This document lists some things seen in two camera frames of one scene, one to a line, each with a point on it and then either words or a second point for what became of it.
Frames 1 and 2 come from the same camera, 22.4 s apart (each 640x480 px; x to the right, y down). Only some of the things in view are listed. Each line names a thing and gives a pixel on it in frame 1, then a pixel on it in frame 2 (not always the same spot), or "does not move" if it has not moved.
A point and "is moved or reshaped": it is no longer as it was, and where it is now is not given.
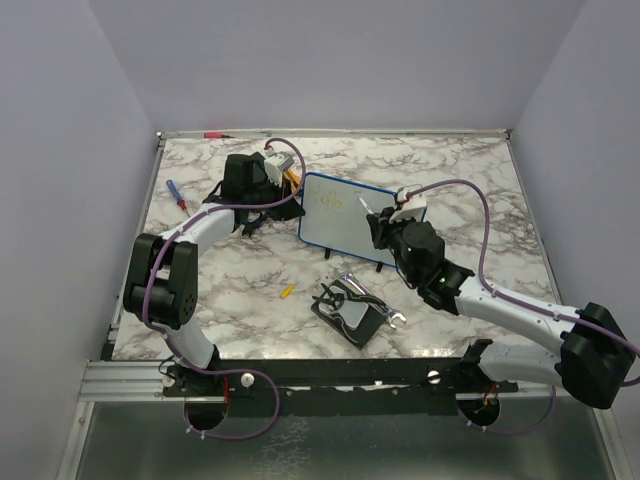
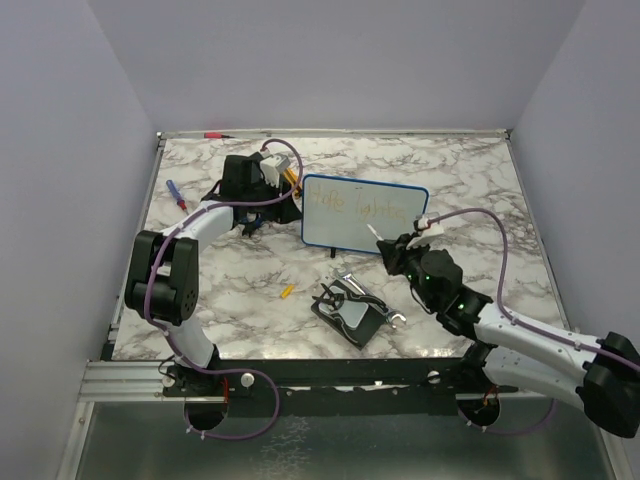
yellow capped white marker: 367,208 is moved or reshaped
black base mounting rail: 335,386 does not move
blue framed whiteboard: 331,216 does not move
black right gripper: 382,225 -> 394,251
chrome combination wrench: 389,314 does not move
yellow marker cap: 287,291 does not move
